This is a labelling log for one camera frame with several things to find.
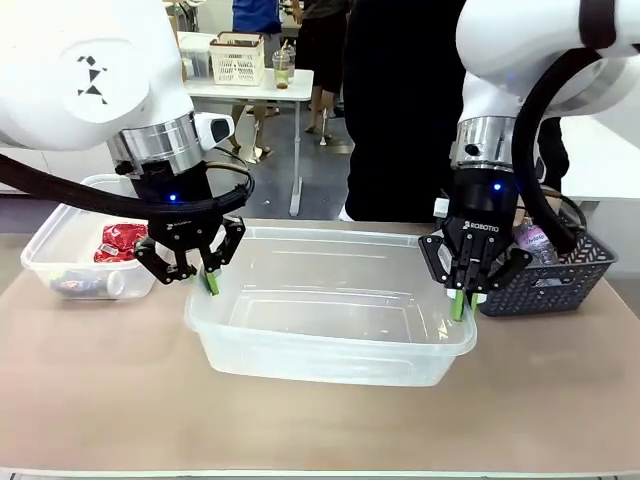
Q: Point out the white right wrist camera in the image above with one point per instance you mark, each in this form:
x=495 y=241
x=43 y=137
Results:
x=441 y=207

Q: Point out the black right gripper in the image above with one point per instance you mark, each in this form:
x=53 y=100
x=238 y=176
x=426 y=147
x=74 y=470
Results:
x=477 y=235

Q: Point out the white slotted plastic basket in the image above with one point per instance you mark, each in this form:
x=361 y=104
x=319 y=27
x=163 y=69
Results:
x=237 y=62

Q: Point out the red snack packet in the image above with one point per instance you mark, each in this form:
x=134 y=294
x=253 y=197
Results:
x=117 y=242

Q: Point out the person in black dress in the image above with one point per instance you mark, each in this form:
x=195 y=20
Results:
x=322 y=50

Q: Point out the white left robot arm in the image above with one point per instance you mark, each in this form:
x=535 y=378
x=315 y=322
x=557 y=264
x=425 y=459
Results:
x=75 y=50

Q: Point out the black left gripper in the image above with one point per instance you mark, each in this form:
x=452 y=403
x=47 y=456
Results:
x=175 y=232

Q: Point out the person in blue shirt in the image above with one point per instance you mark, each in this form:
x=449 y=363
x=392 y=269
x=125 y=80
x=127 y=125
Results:
x=255 y=15

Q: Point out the white folding table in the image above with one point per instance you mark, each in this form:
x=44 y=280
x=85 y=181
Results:
x=240 y=87

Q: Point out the dark grey lattice basket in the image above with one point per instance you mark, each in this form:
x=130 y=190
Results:
x=550 y=297

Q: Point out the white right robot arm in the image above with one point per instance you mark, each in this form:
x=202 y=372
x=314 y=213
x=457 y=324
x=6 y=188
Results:
x=500 y=40

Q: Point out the person in black top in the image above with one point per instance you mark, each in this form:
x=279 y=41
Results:
x=400 y=100

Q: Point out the clear plastic drink cup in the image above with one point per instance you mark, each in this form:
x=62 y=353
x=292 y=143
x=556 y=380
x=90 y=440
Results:
x=283 y=70

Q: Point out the clear bottle with pink label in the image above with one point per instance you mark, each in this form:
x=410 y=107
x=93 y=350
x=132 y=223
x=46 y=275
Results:
x=535 y=240

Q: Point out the white side table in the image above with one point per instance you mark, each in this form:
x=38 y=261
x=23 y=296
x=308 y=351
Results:
x=605 y=155

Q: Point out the clear plastic storage container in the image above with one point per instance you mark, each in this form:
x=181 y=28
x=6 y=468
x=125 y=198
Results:
x=195 y=57

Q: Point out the clear plastic bin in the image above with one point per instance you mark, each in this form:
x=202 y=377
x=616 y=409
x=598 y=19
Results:
x=325 y=320
x=50 y=250

